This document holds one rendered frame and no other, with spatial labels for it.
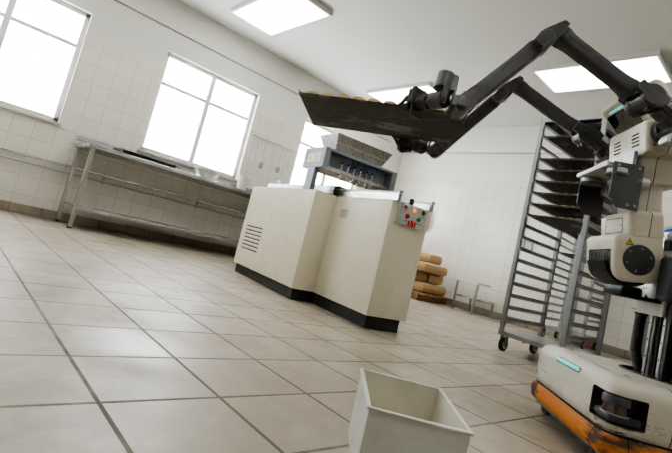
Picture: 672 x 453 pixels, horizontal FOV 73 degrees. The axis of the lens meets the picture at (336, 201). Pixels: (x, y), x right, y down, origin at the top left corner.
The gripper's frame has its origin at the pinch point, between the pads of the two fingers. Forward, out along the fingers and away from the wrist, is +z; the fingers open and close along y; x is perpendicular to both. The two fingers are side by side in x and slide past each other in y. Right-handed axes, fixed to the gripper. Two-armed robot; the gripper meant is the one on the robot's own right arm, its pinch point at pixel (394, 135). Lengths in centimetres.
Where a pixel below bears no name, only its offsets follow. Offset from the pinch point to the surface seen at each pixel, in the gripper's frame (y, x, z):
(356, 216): -27, -102, -78
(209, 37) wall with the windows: 193, -447, -67
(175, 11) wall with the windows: 203, -444, -17
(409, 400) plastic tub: -89, 60, 36
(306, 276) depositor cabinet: -76, -137, -72
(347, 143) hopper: 31, -136, -85
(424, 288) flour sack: -80, -290, -404
